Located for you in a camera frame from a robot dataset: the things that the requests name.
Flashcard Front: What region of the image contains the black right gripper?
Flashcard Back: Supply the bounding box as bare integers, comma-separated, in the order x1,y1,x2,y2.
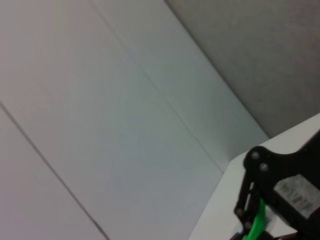
233,129,320,240

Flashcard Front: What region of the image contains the clear document bag green zipper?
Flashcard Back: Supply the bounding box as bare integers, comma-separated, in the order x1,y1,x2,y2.
232,197,276,240

